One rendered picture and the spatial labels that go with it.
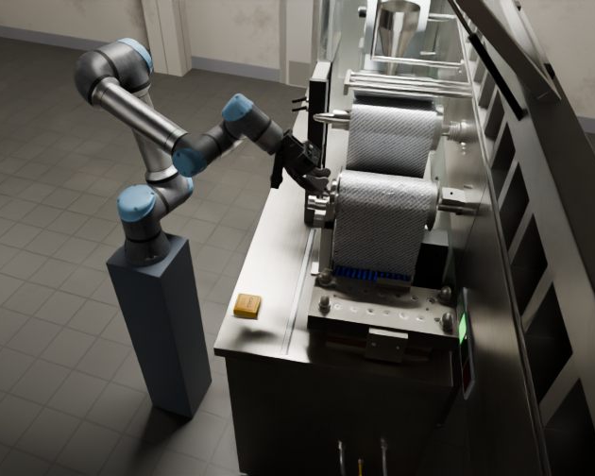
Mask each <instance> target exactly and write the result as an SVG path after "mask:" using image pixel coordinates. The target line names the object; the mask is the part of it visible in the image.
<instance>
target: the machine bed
mask: <svg viewBox="0 0 595 476"><path fill-rule="evenodd" d="M307 128H308V112H305V110H300V111H299V113H298V116H297V120H296V122H295V125H294V128H293V131H294V132H293V135H294V136H295V137H296V138H298V139H299V140H300V141H301V142H302V141H306V140H307ZM348 142H349V131H343V130H333V129H332V128H331V127H328V141H327V154H326V168H329V169H330V170H331V174H330V176H329V177H328V180H329V183H328V187H329V188H330V189H331V185H332V179H337V177H338V172H339V171H340V169H341V166H342V165H343V166H344V169H345V170H346V161H347V152H348ZM302 143H304V142H302ZM282 176H283V182H282V184H281V185H280V188H279V189H278V190H277V189H272V188H271V191H270V193H269V196H268V199H267V201H266V203H265V206H264V209H263V213H262V216H261V219H260V222H259V224H258V227H257V229H256V231H255V234H254V237H253V240H252V242H251V245H250V248H249V251H248V253H247V255H246V260H245V262H244V265H243V268H242V271H241V273H240V276H239V279H238V281H237V283H236V286H235V289H234V292H233V294H232V297H231V300H230V303H229V307H228V309H227V312H226V314H225V317H224V320H223V322H222V325H221V328H220V331H219V333H218V335H217V338H216V341H215V343H214V346H213V351H214V355H215V356H220V357H226V358H231V359H237V360H243V361H249V362H254V363H260V364H267V365H272V366H283V367H289V368H294V369H300V370H306V371H312V372H317V373H324V374H330V375H335V376H341V377H347V378H352V379H358V380H364V381H370V382H375V383H387V384H393V385H398V386H404V387H410V388H415V389H421V390H427V391H433V392H438V393H445V394H449V393H450V392H451V390H452V387H453V384H452V369H451V352H450V351H449V350H443V349H437V348H432V350H431V351H430V352H429V359H428V361H427V360H420V359H415V358H409V357H402V360H401V363H395V362H389V361H383V360H377V359H371V358H366V357H365V351H364V350H360V349H354V348H343V347H337V346H331V345H326V341H327V332H326V331H315V330H309V329H307V322H308V313H309V308H310V303H311V298H312V293H313V289H314V284H315V276H312V275H311V270H312V265H313V263H318V260H319V247H320V233H321V228H315V227H314V223H308V222H304V202H305V190H304V189H303V188H301V187H300V186H299V185H298V184H297V183H296V182H295V181H294V180H292V178H291V177H290V176H289V175H288V174H287V173H286V171H285V169H284V167H283V172H282ZM310 229H312V230H316V232H315V236H314V243H313V248H312V252H311V257H310V261H309V264H308V269H307V273H306V278H305V282H304V285H303V290H302V294H301V299H300V303H299V307H298V311H297V319H296V323H295V327H294V331H293V335H292V340H291V344H290V348H289V352H288V356H287V355H281V347H282V343H283V338H284V335H285V331H286V327H287V323H288V319H289V315H290V311H291V307H292V303H293V299H294V295H295V292H296V288H297V283H298V276H299V272H300V268H301V265H302V260H303V256H304V252H305V248H306V245H307V241H308V237H309V232H310ZM239 293H245V294H251V295H257V296H261V297H262V298H264V300H263V306H262V309H261V312H260V315H259V319H258V320H255V319H249V318H242V317H237V316H231V313H232V310H233V307H234V305H235V302H236V299H237V297H238V295H239Z"/></svg>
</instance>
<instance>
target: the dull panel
mask: <svg viewBox="0 0 595 476"><path fill-rule="evenodd" d="M430 166H431V181H432V182H434V179H435V178H436V177H439V179H440V195H439V197H440V198H441V190H442V188H448V180H447V168H446V157H445V146H444V136H441V138H440V141H439V143H438V147H437V149H436V152H435V153H434V154H431V153H430ZM433 230H446V231H447V232H448V243H449V247H448V250H447V253H446V257H445V260H444V262H443V265H442V269H441V272H440V275H439V279H438V282H437V285H436V287H435V290H441V289H442V287H444V286H449V288H450V290H451V291H452V292H453V290H454V287H455V284H456V280H455V269H454V258H453V246H452V235H451V214H450V212H442V211H437V214H436V218H435V222H434V225H433Z"/></svg>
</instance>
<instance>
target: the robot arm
mask: <svg viewBox="0 0 595 476"><path fill-rule="evenodd" d="M152 68H153V64H152V60H151V58H150V56H149V54H148V53H147V51H146V50H145V48H144V47H143V46H142V45H140V44H139V43H138V42H136V41H134V40H132V39H128V38H125V39H122V40H119V41H114V42H112V43H109V44H107V45H104V46H102V47H99V48H97V49H95V50H93V51H89V52H87V53H85V54H83V55H82V56H81V57H80V58H79V59H78V60H77V62H76V65H75V68H74V82H75V84H76V88H77V90H78V92H79V93H80V95H81V96H82V97H83V99H84V100H85V101H86V102H88V103H89V104H90V105H91V106H93V107H94V108H96V109H97V110H100V111H102V110H105V111H107V112H108V113H109V114H111V115H112V116H114V117H115V118H117V119H118V120H119V121H121V122H122V123H124V124H125V125H127V126H128V127H130V128H131V131H132V133H133V136H134V139H135V141H136V144H137V146H138V148H139V150H140V153H141V156H142V158H143V161H144V165H145V167H146V172H145V174H144V178H145V180H146V183H147V185H142V184H139V185H136V186H135V187H134V186H131V187H128V188H126V190H125V191H123V192H122V193H121V194H120V195H119V197H118V199H117V207H118V214H119V216H120V218H121V222H122V225H123V229H124V233H125V235H126V239H125V244H124V252H125V256H126V258H127V260H128V261H129V262H130V263H132V264H135V265H140V266H147V265H152V264H157V263H159V262H161V261H162V260H164V259H165V258H166V257H167V256H168V254H169V253H170V250H171V245H170V241H169V239H168V237H167V236H166V235H165V233H164V231H163V230H162V226H161V219H163V218H164V217H165V216H166V215H167V214H169V213H170V212H171V211H173V210H174V209H175V208H177V207H178V206H179V205H181V204H183V203H184V202H185V201H186V200H187V199H188V198H189V197H190V196H191V195H192V193H193V190H194V186H193V182H192V179H191V178H192V177H194V176H196V175H198V174H199V173H201V172H203V171H204V170H205V169H206V168H207V167H209V166H210V165H211V164H213V163H214V162H216V161H217V160H219V159H220V158H222V157H223V156H225V155H227V154H229V153H230V152H231V151H233V150H234V149H235V147H236V146H237V145H238V144H240V143H241V142H242V141H243V140H244V139H245V138H246V137H248V139H249V140H250V141H252V142H253V143H254V144H255V145H256V146H258V147H259V148H260V149H261V150H262V151H264V152H266V153H267V154H269V155H270V156H272V155H274V154H275V153H276V154H275V159H274V165H273V172H272V175H271V177H270V181H271V185H270V187H271V188H272V189H277V190H278V189H279V188H280V185H281V184H282V182H283V176H282V172H283V167H284V169H285V171H286V173H287V174H288V175H289V176H290V177H291V178H292V180H294V181H295V182H296V183H297V184H298V185H299V186H300V187H301V188H303V189H304V190H306V191H308V192H310V193H314V194H316V195H319V196H325V197H329V196H330V195H329V194H328V193H327V192H326V191H324V190H330V188H329V187H328V183H329V180H328V177H329V176H330V174H331V170H330V169H329V168H323V169H318V168H317V165H318V161H319V157H320V152H321V151H320V150H319V149H318V148H317V147H316V146H315V145H313V144H312V143H311V142H310V141H309V140H308V139H307V140H306V141H302V142H304V143H302V142H301V141H300V140H299V139H298V138H296V137H295V136H294V135H293V132H294V131H293V130H292V129H290V128H288V129H287V130H286V131H285V132H284V131H282V129H281V128H280V127H279V126H278V125H277V124H276V123H274V122H273V121H272V120H271V119H270V118H269V117H268V116H267V115H265V114H264V113H263V112H262V111H261V110H260V109H258V108H257V107H256V106H255V105H254V104H253V102H252V101H249V100H248V99H247V98H245V97H244V96H243V95H242V94H240V93H238V94H236V95H235V96H234V97H233V98H232V99H231V100H230V101H229V103H228V104H227V105H226V107H225V108H224V109H223V110H222V113H221V114H222V116H223V117H224V118H225V119H224V120H223V121H222V122H221V123H219V124H218V125H217V126H215V127H213V128H212V129H210V130H209V131H207V132H206V133H204V134H203V135H201V136H199V137H198V138H196V137H194V136H193V135H191V134H190V133H188V132H187V131H185V130H184V129H182V128H181V127H179V126H177V125H176V124H174V123H173V122H172V121H170V120H169V119H167V118H166V117H164V116H163V115H161V114H160V113H158V112H157V111H155V110H154V108H153V105H152V102H151V99H150V97H149V94H148V89H149V87H150V85H151V84H150V81H149V78H148V76H149V75H150V74H151V72H152ZM171 157H172V159H171ZM304 176H306V178H305V177H304Z"/></svg>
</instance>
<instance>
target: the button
mask: <svg viewBox="0 0 595 476"><path fill-rule="evenodd" d="M261 302H262V297H261V296H257V295H251V294H245V293H239V295H238V298H237V300H236V303H235V305H234V308H233V313H234V314H235V315H244V316H250V317H257V314H258V312H259V308H260V305H261Z"/></svg>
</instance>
